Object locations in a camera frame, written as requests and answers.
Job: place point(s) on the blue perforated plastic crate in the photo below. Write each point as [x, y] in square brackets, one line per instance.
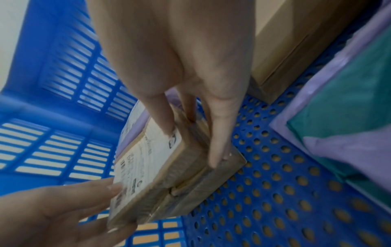
[275, 181]

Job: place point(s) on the person's right hand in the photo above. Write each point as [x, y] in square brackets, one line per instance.
[183, 43]

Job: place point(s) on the person's left hand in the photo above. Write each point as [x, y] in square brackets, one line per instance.
[45, 214]

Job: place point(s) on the purple mailer bag teal contents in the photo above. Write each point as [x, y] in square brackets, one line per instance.
[342, 108]

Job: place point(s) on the small labelled cardboard box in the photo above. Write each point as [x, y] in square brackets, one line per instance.
[171, 173]

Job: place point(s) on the large cardboard box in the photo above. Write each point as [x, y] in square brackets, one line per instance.
[284, 48]

